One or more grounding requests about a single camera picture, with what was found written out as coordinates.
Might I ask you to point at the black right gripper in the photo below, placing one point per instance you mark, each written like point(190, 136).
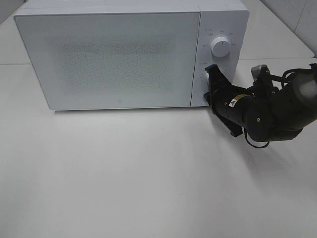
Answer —
point(233, 106)

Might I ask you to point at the white microwave knob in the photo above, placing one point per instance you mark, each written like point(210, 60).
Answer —
point(220, 46)
point(206, 78)

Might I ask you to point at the white microwave door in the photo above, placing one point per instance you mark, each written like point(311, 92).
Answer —
point(111, 61)

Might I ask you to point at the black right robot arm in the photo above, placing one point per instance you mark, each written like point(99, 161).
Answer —
point(274, 108)

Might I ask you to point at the white microwave oven body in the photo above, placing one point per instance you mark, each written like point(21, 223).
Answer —
point(217, 17)

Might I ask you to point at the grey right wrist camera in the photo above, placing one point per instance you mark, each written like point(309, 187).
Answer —
point(258, 71)

